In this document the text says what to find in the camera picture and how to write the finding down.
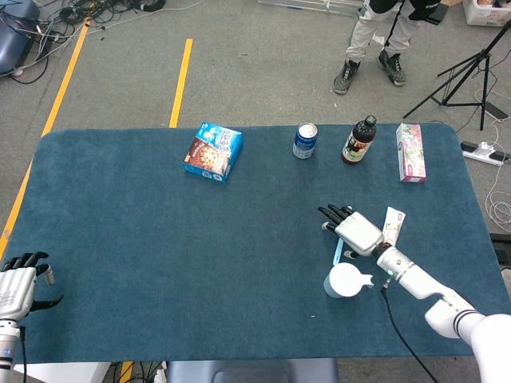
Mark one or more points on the white metal floor frame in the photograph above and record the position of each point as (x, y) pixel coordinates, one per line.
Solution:
(303, 6)

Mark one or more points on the dark tea bottle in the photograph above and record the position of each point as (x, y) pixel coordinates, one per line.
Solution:
(357, 145)

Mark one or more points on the blue soda can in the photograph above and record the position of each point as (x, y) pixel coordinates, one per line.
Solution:
(305, 143)

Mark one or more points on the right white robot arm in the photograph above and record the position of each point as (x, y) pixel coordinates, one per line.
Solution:
(411, 275)

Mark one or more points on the light blue toothbrush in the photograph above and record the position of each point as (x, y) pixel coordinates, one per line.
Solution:
(338, 253)

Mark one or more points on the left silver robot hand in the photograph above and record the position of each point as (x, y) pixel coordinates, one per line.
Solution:
(14, 293)

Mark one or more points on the dark blue machine base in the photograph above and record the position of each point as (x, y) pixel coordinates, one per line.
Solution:
(12, 44)

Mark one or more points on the standing person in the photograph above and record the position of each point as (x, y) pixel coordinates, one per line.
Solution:
(359, 36)

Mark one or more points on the white box under table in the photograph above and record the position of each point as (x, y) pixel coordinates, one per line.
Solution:
(60, 373)

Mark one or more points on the black tripod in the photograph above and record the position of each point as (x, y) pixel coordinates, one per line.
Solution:
(483, 80)

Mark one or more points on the white floral toothpaste tube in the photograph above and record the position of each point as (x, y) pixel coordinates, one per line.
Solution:
(395, 223)

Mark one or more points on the white storage basket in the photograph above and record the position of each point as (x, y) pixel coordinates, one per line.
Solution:
(479, 18)

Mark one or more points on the white power strip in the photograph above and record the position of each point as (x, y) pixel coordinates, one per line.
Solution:
(477, 153)

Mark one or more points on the pink and white box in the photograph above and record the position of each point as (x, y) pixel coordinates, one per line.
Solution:
(411, 153)

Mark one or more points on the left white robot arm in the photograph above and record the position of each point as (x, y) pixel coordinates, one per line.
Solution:
(8, 343)

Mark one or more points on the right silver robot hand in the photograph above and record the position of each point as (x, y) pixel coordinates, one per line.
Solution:
(359, 233)

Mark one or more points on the blue cookie box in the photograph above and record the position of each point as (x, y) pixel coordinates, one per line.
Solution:
(211, 153)

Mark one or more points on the blue table mat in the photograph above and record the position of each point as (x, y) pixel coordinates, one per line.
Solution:
(139, 239)

